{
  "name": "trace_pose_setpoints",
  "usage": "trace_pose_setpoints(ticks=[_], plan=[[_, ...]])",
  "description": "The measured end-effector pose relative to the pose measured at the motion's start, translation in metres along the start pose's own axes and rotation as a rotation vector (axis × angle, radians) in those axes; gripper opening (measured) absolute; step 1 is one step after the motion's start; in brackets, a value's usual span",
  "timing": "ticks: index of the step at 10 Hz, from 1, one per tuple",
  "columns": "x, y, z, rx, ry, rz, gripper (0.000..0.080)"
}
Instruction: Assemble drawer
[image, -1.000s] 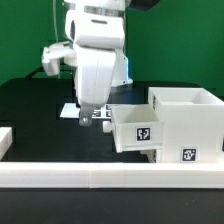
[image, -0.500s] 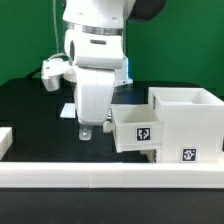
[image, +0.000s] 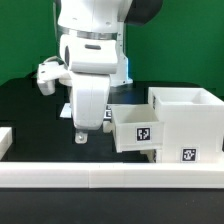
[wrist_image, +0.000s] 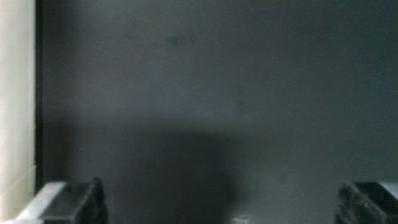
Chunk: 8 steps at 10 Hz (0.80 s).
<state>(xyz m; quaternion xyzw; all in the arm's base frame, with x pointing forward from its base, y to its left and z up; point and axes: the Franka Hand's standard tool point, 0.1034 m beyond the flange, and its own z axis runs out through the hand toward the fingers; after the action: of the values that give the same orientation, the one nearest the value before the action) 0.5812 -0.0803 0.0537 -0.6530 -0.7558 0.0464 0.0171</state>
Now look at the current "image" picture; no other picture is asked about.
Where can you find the white left fence wall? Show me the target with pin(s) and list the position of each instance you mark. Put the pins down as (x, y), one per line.
(5, 140)

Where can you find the white front fence wall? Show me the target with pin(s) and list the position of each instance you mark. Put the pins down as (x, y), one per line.
(110, 175)

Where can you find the white drawer tray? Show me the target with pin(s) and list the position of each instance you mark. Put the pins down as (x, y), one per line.
(135, 127)
(151, 155)

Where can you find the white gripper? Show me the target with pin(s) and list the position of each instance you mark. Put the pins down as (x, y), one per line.
(87, 67)

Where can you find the white front drawer tray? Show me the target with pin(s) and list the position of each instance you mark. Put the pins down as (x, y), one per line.
(151, 155)

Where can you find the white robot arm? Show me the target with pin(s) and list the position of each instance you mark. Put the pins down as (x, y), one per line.
(102, 20)

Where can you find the white base tag plate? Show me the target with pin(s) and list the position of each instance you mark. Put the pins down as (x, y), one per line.
(67, 112)

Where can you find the white drawer cabinet box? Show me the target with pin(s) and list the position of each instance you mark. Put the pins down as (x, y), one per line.
(193, 124)

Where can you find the white fence wall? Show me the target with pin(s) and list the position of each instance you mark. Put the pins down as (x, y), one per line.
(110, 175)
(5, 140)

